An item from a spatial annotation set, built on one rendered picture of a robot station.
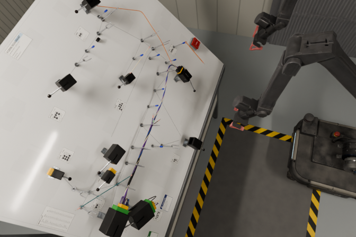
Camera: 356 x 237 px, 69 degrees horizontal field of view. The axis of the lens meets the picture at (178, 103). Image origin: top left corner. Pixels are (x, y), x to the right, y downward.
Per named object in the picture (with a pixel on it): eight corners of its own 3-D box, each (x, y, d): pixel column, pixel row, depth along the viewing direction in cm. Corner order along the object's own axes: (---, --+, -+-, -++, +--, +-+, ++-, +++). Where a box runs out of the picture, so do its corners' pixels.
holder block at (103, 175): (88, 185, 106) (95, 189, 101) (101, 167, 111) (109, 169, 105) (96, 192, 108) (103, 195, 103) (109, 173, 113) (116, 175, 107)
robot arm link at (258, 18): (286, 26, 127) (288, 12, 130) (267, 14, 124) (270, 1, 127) (269, 38, 137) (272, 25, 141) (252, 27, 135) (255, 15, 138)
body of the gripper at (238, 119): (233, 121, 123) (242, 118, 117) (238, 102, 127) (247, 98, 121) (245, 126, 125) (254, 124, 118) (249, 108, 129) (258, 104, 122)
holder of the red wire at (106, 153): (86, 168, 107) (97, 171, 98) (106, 143, 113) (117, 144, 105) (95, 175, 109) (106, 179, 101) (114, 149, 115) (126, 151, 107)
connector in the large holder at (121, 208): (111, 208, 103) (115, 210, 99) (114, 200, 104) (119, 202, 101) (122, 212, 106) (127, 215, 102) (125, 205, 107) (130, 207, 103)
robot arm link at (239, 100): (268, 116, 108) (272, 98, 111) (246, 104, 105) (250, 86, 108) (251, 121, 118) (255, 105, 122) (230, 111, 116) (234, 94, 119)
